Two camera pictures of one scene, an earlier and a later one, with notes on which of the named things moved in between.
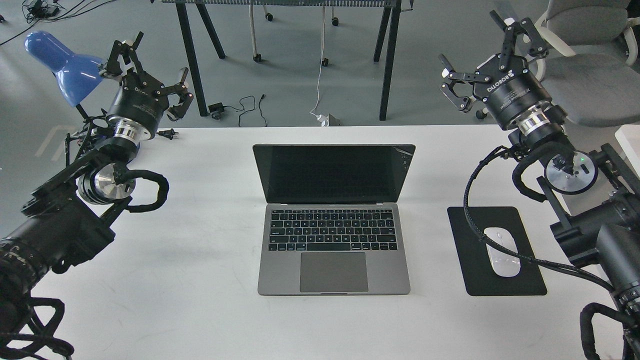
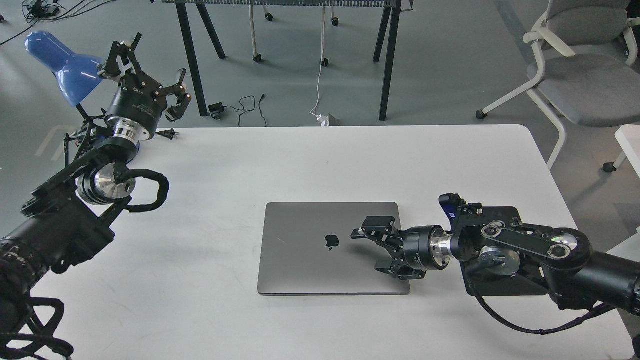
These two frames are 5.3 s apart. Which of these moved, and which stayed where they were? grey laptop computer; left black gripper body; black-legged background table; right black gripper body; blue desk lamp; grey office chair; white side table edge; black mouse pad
Moved: right black gripper body; grey laptop computer
Stayed: white side table edge; left black gripper body; black mouse pad; blue desk lamp; black-legged background table; grey office chair
